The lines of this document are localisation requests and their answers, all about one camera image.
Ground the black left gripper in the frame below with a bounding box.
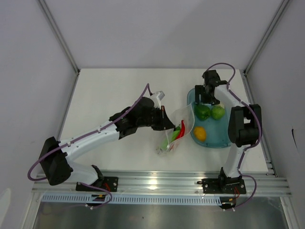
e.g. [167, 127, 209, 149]
[137, 105, 174, 131]

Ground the left aluminium frame post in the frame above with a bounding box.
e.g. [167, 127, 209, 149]
[36, 0, 80, 75]

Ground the right aluminium frame post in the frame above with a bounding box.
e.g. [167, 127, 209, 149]
[243, 0, 292, 77]

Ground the clear zip top bag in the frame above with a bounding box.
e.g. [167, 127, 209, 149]
[156, 104, 195, 155]

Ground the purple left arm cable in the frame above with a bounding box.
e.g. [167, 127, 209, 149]
[27, 83, 151, 180]

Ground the slotted cable duct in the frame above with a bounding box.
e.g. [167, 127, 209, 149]
[41, 193, 221, 206]

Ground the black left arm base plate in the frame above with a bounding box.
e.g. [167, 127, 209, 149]
[76, 177, 119, 192]

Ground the aluminium mounting rail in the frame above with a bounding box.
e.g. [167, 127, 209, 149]
[32, 170, 293, 197]

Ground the light green gourd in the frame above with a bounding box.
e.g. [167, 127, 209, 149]
[160, 130, 180, 151]

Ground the dark green cucumber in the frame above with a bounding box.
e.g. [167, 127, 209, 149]
[174, 125, 181, 131]

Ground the yellow lemon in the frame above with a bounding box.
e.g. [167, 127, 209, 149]
[193, 126, 207, 142]

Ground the green bell pepper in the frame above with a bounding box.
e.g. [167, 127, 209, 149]
[194, 104, 211, 121]

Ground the light green round squash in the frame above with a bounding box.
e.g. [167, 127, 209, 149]
[211, 106, 225, 120]

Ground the teal plastic tray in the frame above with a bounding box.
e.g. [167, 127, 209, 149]
[187, 88, 231, 148]

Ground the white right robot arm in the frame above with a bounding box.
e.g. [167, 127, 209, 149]
[193, 70, 262, 193]

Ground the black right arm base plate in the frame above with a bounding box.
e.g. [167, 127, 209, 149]
[196, 177, 246, 194]

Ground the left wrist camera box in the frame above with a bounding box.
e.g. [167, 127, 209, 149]
[150, 91, 165, 101]

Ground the red chili pepper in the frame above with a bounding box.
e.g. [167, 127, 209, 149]
[176, 120, 185, 139]

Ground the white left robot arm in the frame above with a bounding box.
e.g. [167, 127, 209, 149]
[39, 97, 175, 191]

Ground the aluminium frame post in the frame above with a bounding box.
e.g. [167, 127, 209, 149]
[36, 0, 80, 75]
[243, 0, 292, 77]

